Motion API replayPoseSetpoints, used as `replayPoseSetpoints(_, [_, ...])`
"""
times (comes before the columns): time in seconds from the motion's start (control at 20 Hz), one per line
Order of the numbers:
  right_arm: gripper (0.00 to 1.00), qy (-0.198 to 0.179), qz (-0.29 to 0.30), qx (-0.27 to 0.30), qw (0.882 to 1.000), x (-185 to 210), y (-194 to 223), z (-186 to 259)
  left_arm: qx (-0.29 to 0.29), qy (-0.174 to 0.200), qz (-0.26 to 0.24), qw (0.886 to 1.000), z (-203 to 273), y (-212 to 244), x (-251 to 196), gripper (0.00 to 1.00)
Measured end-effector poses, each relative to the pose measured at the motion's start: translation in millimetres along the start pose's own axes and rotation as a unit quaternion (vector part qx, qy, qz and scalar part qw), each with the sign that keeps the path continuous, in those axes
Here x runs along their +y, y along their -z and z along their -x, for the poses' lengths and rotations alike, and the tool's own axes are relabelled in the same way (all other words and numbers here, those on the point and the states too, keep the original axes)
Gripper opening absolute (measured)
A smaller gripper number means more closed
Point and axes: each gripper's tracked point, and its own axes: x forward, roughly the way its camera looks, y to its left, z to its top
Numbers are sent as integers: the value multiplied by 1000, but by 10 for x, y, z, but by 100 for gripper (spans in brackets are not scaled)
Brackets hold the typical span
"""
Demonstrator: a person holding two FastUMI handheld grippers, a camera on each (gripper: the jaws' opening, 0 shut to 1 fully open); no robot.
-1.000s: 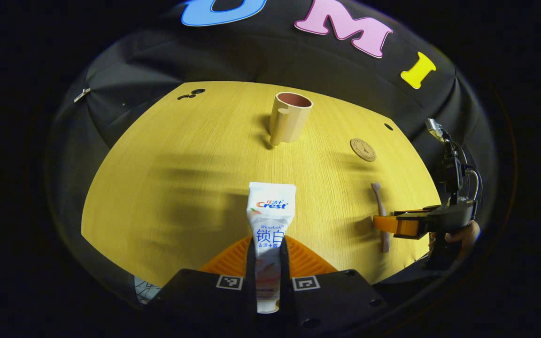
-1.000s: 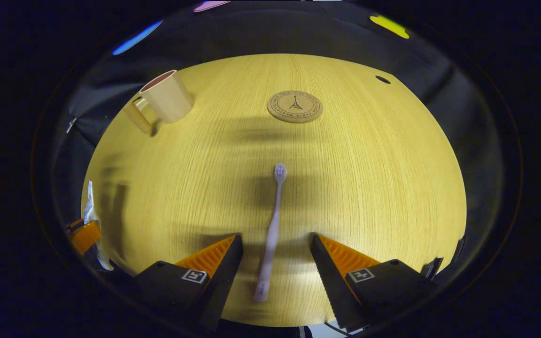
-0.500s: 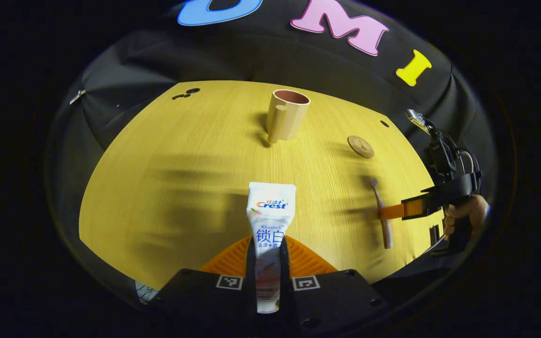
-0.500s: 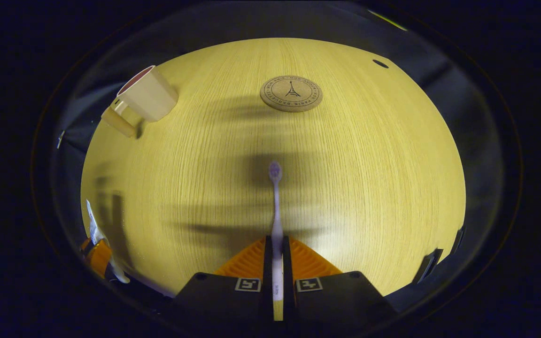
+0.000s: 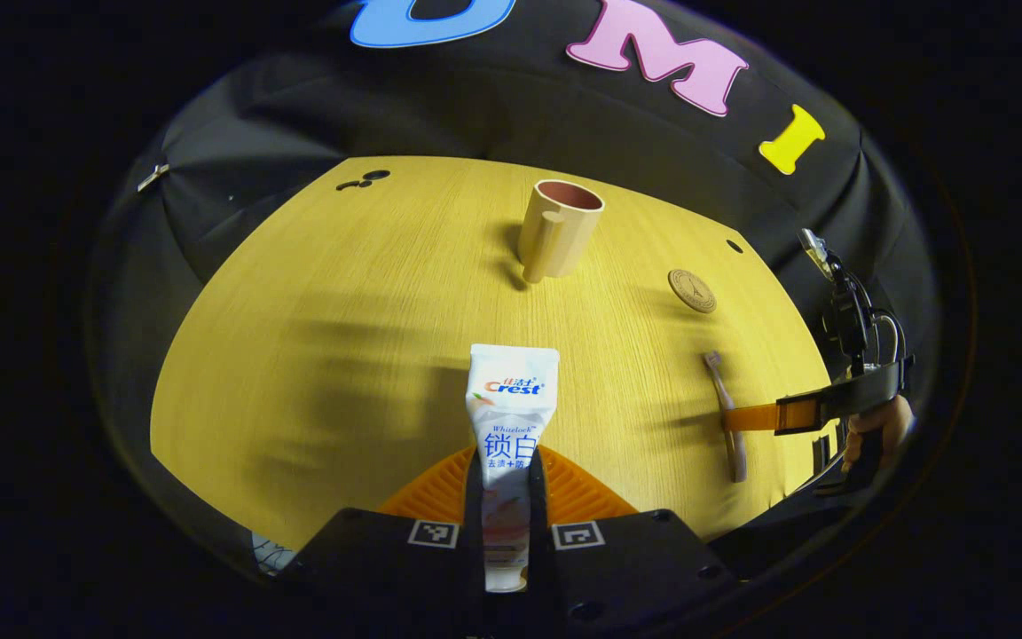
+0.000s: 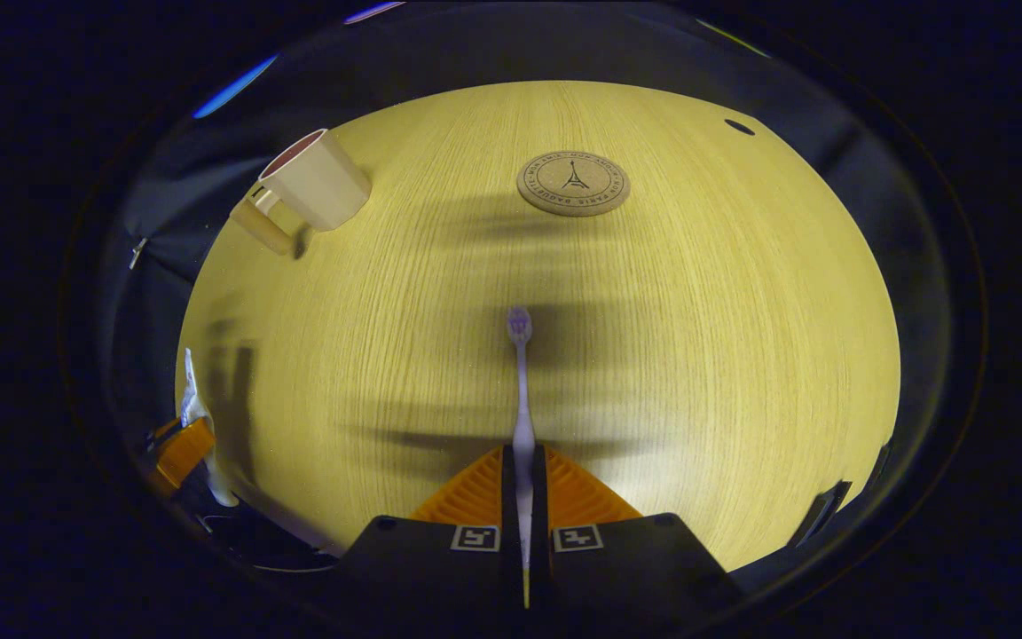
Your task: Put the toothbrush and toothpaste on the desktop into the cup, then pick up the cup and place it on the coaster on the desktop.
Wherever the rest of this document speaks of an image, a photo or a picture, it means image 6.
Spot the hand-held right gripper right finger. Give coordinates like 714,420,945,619
530,444,744,613

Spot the beige cup with handle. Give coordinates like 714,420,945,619
229,129,373,258

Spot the round cork coaster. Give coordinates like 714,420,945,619
516,150,632,217

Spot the white toothbrush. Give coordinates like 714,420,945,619
507,306,537,610

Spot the wooden desktop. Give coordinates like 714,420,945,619
176,80,902,573

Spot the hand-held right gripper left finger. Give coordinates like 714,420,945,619
338,444,525,613

